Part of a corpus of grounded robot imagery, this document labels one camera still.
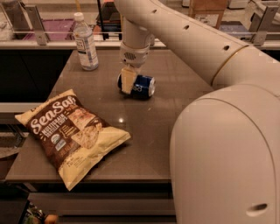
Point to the metal railing post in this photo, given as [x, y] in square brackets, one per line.
[37, 25]
[262, 29]

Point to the black frame crate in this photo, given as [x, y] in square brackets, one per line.
[109, 19]

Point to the cardboard box with label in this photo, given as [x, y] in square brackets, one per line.
[208, 12]

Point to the metal railing post right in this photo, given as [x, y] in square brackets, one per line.
[262, 29]

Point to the sea salt tortilla chips bag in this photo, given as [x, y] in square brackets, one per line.
[74, 138]

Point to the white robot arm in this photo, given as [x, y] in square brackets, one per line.
[225, 146]

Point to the metal railing post left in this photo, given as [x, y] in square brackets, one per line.
[37, 25]

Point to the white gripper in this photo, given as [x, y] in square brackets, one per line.
[135, 57]

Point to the purple tray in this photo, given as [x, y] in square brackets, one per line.
[59, 29]

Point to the clear plastic water bottle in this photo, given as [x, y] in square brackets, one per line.
[84, 39]

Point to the blue pepsi can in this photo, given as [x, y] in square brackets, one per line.
[143, 88]

